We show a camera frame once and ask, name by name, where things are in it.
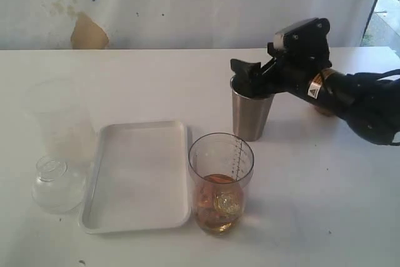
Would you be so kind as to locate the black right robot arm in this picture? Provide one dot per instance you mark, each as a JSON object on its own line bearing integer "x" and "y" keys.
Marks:
{"x": 367, "y": 102}

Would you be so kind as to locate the white plastic tray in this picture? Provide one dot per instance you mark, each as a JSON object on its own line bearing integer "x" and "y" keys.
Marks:
{"x": 139, "y": 179}

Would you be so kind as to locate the steel metal cup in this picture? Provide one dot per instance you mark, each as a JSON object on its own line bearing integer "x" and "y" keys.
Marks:
{"x": 249, "y": 114}

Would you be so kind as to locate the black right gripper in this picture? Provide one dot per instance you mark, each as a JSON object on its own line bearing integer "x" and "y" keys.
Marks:
{"x": 286, "y": 72}

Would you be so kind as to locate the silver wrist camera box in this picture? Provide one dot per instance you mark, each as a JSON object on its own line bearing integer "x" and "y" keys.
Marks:
{"x": 294, "y": 38}

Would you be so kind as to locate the clear glass jar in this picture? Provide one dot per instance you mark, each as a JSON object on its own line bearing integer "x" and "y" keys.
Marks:
{"x": 58, "y": 185}

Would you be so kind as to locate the brown wooden cup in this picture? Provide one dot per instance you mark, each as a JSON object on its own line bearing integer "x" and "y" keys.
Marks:
{"x": 324, "y": 112}

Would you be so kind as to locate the clear measuring cylinder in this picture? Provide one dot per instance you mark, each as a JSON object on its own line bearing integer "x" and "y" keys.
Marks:
{"x": 218, "y": 163}

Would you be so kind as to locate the frosted plastic container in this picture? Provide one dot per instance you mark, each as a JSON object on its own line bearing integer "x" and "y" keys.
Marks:
{"x": 63, "y": 120}

